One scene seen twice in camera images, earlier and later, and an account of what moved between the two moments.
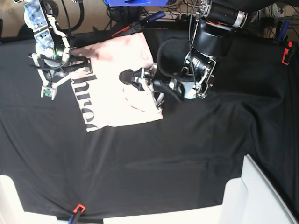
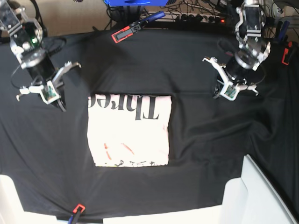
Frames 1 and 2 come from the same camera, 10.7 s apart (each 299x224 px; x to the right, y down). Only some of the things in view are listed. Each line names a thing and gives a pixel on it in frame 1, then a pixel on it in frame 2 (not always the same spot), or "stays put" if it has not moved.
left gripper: [51, 67] -> [50, 88]
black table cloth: [58, 170] stays put
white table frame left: [11, 210] stays put
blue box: [136, 3] stays put
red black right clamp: [281, 29] stays put
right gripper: [160, 85] -> [236, 78]
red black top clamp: [137, 26] stays put
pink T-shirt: [103, 100] -> [127, 130]
